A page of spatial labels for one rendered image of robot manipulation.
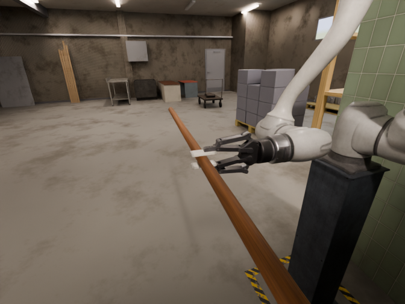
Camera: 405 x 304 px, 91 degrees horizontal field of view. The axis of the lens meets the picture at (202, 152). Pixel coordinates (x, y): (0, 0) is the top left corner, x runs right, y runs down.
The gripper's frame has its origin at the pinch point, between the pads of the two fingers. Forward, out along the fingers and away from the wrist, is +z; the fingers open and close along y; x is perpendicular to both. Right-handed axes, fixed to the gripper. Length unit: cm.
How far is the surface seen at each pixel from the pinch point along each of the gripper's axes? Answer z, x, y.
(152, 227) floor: 26, 106, 118
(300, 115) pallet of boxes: -275, 287, 75
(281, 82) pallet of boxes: -216, 279, 8
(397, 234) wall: -123, 10, 74
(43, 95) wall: 479, 1013, 79
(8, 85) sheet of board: 572, 970, 33
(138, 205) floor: 42, 144, 118
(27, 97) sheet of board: 520, 966, 81
